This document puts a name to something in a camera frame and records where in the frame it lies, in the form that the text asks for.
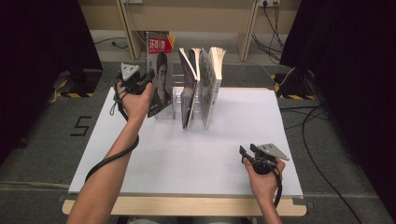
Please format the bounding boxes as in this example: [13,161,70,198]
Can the thin black floor cable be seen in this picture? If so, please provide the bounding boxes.
[93,36,130,50]

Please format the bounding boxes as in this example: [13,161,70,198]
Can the person's right hand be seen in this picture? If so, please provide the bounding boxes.
[242,158,287,203]

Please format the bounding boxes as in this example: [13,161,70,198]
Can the black stand base with striped tape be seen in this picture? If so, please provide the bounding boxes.
[50,68,104,99]
[270,69,318,102]

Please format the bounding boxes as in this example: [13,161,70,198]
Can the clear acrylic book rack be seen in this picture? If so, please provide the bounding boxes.
[152,73,207,121]

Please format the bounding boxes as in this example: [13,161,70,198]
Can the black cable bundle at socket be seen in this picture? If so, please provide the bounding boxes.
[250,0,286,63]

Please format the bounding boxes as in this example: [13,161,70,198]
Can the white board sheet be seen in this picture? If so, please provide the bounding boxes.
[67,85,304,198]

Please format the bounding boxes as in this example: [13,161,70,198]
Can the beige wooden desk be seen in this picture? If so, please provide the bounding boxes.
[78,0,303,63]

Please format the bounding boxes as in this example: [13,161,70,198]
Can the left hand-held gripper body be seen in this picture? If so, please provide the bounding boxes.
[117,63,147,95]

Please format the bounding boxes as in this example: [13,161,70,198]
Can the black and red magazine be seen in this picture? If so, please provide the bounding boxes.
[145,30,177,119]

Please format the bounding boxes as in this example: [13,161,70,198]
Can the long black floor cables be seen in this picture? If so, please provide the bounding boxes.
[277,104,364,224]

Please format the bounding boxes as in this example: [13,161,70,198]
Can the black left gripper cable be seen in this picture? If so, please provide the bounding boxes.
[84,81,141,185]

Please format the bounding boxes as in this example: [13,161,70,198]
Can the person's left hand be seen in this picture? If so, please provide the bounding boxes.
[116,83,155,122]

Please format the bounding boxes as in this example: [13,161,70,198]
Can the white wall socket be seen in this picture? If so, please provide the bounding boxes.
[258,0,281,8]

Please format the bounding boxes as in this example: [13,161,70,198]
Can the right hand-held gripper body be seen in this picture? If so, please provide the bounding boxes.
[250,142,290,175]

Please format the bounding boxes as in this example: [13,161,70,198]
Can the black curtain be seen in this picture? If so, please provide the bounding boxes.
[279,0,396,217]
[0,0,104,164]

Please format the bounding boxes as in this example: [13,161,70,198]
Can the white book with colourful pictures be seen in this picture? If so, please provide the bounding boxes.
[199,46,227,131]

